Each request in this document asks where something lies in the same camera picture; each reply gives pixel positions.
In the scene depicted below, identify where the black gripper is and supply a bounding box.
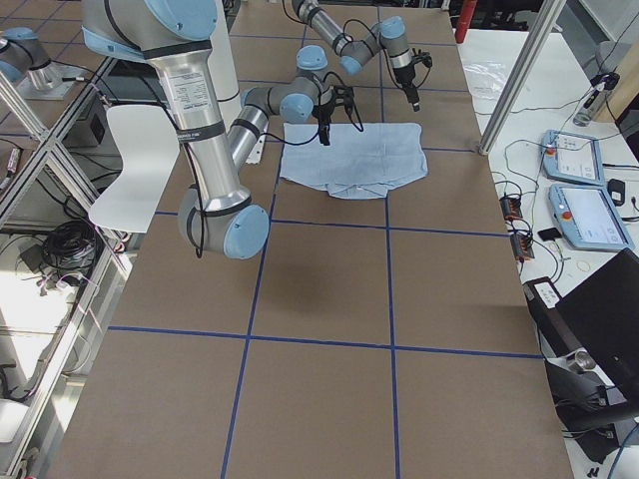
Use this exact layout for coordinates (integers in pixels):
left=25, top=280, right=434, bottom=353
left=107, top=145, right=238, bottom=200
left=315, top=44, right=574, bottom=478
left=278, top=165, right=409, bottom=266
left=314, top=86, right=355, bottom=146
left=391, top=48, right=432, bottom=112

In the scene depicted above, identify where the light blue button-up shirt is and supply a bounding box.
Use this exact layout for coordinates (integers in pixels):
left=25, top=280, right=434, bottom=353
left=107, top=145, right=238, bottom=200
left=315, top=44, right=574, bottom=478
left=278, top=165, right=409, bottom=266
left=281, top=123, right=428, bottom=200

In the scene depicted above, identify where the clear plastic bag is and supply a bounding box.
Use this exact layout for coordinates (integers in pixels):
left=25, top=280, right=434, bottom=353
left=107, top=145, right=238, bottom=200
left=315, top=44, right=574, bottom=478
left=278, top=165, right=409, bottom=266
left=462, top=59, right=512, bottom=101

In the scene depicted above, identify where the red cylinder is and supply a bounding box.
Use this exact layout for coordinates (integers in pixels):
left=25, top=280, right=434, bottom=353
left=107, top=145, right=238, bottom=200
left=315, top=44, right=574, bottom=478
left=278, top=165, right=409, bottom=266
left=454, top=0, right=477, bottom=44

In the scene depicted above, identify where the upper blue teach pendant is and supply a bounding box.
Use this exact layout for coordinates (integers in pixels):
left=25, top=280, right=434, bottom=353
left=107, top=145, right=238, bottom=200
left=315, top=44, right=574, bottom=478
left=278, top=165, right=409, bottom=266
left=541, top=130, right=605, bottom=186

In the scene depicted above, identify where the blue teach pendant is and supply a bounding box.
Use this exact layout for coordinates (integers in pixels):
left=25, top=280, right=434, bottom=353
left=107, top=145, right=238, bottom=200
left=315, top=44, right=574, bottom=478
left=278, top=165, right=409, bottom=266
left=541, top=130, right=605, bottom=186
left=548, top=184, right=635, bottom=251

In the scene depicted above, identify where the white plastic chair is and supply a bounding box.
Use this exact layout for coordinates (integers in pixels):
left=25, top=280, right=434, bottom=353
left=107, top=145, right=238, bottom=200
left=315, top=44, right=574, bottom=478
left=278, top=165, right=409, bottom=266
left=89, top=105, right=180, bottom=234

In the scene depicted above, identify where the lower blue teach pendant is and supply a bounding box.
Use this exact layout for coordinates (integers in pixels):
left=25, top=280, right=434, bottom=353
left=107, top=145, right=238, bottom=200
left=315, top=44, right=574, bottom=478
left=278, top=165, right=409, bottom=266
left=548, top=184, right=635, bottom=251

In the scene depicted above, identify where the black laptop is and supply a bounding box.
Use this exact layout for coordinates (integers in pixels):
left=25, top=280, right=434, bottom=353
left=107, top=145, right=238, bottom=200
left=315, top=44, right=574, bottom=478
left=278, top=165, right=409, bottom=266
left=523, top=248, right=638, bottom=397

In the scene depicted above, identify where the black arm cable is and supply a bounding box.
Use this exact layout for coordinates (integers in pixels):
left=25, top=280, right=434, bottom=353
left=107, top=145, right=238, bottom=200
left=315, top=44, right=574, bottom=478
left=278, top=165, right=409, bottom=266
left=262, top=72, right=365, bottom=149

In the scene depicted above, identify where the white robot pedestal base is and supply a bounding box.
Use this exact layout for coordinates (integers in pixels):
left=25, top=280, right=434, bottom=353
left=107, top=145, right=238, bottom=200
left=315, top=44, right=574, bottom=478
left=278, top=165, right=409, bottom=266
left=209, top=0, right=266, bottom=166

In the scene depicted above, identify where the aluminium frame post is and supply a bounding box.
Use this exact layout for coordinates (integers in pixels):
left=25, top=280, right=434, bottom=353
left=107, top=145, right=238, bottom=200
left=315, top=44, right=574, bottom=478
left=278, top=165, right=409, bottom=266
left=477, top=0, right=566, bottom=156

